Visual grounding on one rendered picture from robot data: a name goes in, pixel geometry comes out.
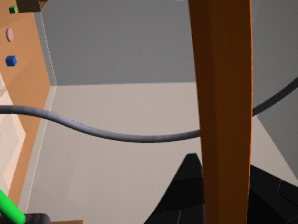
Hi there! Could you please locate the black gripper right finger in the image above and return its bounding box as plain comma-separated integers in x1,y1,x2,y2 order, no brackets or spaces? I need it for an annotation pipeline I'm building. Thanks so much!
247,165,298,224

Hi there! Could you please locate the orange handle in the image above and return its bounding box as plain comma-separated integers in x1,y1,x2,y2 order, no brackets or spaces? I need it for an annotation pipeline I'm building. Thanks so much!
188,0,253,224

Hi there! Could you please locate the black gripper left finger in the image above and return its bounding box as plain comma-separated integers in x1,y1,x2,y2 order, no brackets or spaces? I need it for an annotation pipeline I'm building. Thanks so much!
145,153,206,224

